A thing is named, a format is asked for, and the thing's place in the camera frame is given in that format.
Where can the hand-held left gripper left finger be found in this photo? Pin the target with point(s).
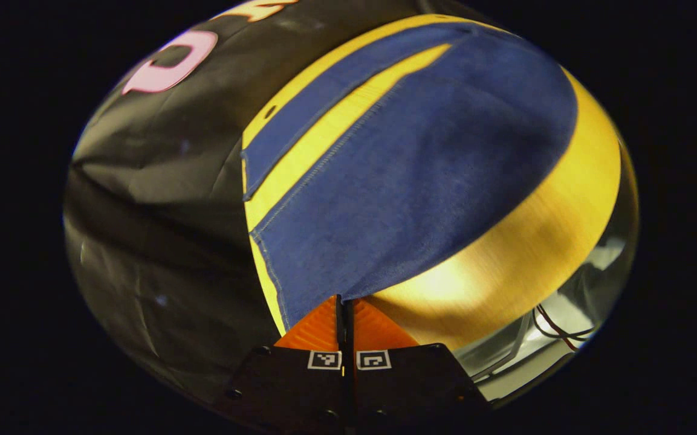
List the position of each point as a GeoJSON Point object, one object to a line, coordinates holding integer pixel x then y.
{"type": "Point", "coordinates": [300, 386]}

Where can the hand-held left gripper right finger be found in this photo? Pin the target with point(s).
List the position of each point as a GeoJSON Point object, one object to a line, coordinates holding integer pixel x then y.
{"type": "Point", "coordinates": [402, 386]}

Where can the blue denim jeans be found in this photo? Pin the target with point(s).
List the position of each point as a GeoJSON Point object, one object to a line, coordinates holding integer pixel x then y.
{"type": "Point", "coordinates": [421, 181]}

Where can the black backdrop cloth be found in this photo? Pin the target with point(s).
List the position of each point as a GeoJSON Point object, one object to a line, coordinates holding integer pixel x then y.
{"type": "Point", "coordinates": [161, 241]}

